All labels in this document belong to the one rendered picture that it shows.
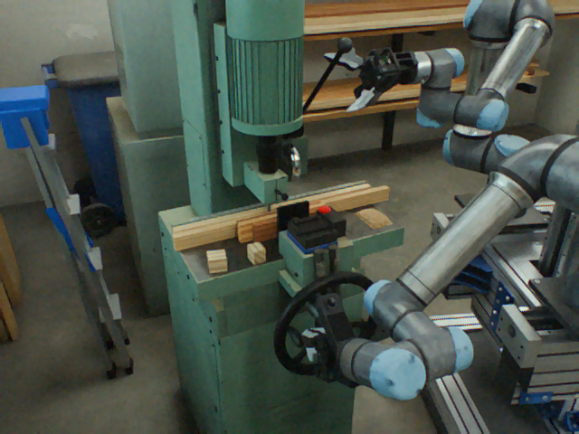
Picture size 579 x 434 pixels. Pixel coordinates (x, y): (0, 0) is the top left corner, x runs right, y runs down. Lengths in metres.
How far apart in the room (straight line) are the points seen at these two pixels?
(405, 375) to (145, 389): 1.59
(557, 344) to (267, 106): 0.89
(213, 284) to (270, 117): 0.42
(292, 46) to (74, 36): 2.44
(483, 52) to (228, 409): 1.25
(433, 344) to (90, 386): 1.70
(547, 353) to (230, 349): 0.79
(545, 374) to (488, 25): 0.95
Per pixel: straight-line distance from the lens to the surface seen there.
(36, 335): 2.72
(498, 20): 1.70
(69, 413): 2.33
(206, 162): 1.55
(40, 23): 3.56
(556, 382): 1.58
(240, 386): 1.55
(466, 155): 1.81
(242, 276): 1.32
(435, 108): 1.45
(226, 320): 1.39
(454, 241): 1.02
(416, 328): 0.97
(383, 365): 0.88
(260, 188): 1.39
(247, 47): 1.24
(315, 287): 1.19
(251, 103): 1.27
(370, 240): 1.47
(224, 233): 1.43
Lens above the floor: 1.65
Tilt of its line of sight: 29 degrees down
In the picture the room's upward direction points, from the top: straight up
